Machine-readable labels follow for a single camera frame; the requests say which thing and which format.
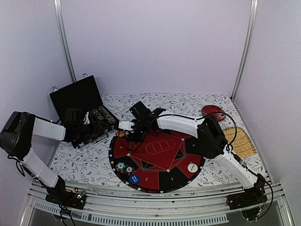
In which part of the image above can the white dealer button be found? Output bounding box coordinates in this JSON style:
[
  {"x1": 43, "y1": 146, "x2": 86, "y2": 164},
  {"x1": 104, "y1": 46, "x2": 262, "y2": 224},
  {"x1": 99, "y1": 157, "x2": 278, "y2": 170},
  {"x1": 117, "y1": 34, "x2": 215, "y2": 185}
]
[{"x1": 187, "y1": 163, "x2": 198, "y2": 173}]

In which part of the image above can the round red black poker mat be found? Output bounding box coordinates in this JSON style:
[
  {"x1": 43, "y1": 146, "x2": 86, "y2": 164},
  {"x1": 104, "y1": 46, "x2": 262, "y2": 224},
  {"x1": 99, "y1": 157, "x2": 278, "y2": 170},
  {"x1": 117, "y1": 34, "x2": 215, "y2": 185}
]
[{"x1": 109, "y1": 130, "x2": 205, "y2": 194}]

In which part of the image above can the right aluminium frame post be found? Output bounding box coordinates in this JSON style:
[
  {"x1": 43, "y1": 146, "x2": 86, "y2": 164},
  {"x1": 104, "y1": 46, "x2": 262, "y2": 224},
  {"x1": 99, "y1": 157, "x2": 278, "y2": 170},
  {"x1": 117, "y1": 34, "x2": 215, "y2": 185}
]
[{"x1": 230, "y1": 0, "x2": 259, "y2": 102}]

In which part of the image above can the poker chip stack teal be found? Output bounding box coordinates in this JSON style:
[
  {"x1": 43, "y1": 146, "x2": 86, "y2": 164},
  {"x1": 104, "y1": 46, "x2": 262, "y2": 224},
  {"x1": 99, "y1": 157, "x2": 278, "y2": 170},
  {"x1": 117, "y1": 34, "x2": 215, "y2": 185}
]
[{"x1": 115, "y1": 162, "x2": 127, "y2": 173}]

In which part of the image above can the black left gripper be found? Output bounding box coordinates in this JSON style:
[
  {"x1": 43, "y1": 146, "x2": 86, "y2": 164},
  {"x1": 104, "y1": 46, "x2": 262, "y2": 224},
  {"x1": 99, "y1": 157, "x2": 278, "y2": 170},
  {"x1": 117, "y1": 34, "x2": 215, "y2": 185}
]
[{"x1": 74, "y1": 118, "x2": 110, "y2": 140}]

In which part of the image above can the aluminium frame post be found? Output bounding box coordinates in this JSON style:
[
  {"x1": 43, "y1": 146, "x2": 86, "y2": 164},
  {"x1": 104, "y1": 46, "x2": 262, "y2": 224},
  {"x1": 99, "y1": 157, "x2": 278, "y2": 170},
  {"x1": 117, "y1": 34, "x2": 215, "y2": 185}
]
[
  {"x1": 53, "y1": 0, "x2": 77, "y2": 83},
  {"x1": 230, "y1": 0, "x2": 259, "y2": 102}
]

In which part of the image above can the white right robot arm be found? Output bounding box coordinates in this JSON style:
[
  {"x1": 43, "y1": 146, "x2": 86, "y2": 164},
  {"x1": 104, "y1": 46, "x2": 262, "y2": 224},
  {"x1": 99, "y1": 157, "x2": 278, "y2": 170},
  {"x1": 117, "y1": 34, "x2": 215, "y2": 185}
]
[{"x1": 118, "y1": 101, "x2": 265, "y2": 205}]

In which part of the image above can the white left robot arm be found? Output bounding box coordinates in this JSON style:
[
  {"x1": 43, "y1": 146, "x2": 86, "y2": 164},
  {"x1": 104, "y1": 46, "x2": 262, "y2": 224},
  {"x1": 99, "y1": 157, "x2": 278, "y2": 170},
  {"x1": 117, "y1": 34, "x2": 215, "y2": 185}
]
[{"x1": 0, "y1": 109, "x2": 111, "y2": 204}]

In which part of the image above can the black poker chip case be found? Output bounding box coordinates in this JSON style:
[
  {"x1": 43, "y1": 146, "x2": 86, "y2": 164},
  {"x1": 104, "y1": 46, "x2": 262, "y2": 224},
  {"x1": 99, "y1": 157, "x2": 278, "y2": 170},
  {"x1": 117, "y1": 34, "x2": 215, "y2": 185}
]
[{"x1": 48, "y1": 74, "x2": 120, "y2": 149}]

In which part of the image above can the blue small blind button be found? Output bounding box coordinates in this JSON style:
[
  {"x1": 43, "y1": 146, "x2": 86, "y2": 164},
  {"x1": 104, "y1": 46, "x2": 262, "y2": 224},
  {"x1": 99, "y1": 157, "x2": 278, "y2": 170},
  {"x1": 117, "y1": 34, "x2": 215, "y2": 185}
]
[{"x1": 129, "y1": 174, "x2": 141, "y2": 185}]

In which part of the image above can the orange big blind button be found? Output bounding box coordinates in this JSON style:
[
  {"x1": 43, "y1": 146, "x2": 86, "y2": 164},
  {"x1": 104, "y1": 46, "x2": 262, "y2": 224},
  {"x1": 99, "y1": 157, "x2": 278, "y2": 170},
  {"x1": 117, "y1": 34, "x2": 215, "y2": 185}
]
[{"x1": 116, "y1": 130, "x2": 126, "y2": 137}]

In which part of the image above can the poker chip stack red top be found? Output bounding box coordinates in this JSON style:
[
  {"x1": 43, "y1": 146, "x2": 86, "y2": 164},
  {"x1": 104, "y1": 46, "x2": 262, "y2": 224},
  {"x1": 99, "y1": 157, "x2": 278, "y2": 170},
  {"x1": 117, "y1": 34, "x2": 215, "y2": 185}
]
[{"x1": 125, "y1": 166, "x2": 135, "y2": 175}]

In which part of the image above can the poker chip row right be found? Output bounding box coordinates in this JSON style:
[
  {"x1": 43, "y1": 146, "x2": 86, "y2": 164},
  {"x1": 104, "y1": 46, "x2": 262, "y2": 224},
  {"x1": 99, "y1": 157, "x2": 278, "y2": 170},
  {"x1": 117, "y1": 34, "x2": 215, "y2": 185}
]
[{"x1": 93, "y1": 106, "x2": 117, "y2": 125}]

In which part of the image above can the left aluminium frame post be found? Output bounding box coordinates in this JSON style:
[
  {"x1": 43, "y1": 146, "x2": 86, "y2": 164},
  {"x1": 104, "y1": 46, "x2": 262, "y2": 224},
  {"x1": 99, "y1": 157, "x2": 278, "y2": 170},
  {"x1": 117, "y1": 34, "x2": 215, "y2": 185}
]
[{"x1": 53, "y1": 0, "x2": 77, "y2": 83}]

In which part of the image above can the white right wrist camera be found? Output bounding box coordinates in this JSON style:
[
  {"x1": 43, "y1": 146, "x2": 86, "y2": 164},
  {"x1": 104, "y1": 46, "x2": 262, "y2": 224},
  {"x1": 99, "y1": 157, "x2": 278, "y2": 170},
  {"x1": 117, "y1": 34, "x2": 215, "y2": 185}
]
[{"x1": 118, "y1": 121, "x2": 135, "y2": 131}]

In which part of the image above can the woven bamboo tray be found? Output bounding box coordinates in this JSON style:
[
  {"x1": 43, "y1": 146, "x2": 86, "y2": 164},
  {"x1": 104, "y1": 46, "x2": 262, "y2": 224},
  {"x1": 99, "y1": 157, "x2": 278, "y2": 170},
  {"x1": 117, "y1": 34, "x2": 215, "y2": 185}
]
[{"x1": 223, "y1": 127, "x2": 257, "y2": 158}]

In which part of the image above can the red floral round plate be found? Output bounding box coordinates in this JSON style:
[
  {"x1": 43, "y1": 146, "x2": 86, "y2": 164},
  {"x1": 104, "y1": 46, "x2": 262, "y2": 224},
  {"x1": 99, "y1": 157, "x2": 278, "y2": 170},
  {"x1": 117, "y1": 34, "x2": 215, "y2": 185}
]
[{"x1": 201, "y1": 105, "x2": 226, "y2": 122}]

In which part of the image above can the floral table cloth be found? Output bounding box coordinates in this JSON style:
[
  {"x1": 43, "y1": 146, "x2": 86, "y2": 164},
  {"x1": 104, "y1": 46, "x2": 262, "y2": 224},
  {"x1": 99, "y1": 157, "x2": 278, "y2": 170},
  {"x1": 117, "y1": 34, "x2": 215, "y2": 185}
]
[{"x1": 46, "y1": 93, "x2": 269, "y2": 189}]

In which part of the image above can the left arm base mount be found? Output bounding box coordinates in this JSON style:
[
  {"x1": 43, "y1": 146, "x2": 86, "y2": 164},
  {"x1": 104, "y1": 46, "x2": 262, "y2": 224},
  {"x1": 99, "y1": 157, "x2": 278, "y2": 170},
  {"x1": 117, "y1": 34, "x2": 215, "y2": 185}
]
[{"x1": 46, "y1": 187, "x2": 87, "y2": 210}]

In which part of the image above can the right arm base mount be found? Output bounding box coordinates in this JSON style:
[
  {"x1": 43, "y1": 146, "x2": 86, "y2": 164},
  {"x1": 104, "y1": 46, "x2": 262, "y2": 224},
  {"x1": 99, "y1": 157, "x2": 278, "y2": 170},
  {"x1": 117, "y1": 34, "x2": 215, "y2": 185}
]
[{"x1": 226, "y1": 188, "x2": 268, "y2": 221}]

